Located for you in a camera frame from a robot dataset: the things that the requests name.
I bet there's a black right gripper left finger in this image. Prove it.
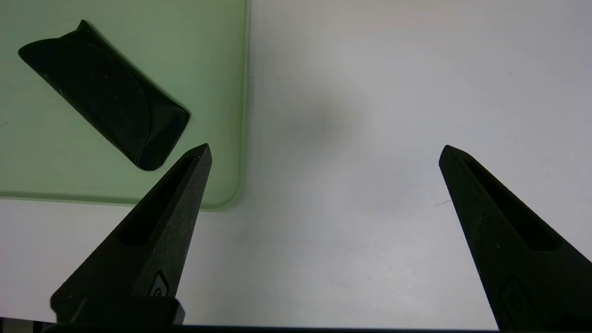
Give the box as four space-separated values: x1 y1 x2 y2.
50 143 213 324

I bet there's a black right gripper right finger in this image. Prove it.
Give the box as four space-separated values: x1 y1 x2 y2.
438 145 592 331

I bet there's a light green plastic tray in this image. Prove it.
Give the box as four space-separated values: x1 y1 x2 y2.
0 0 252 212

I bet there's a black glasses case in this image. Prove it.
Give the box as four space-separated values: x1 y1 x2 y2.
18 19 191 172

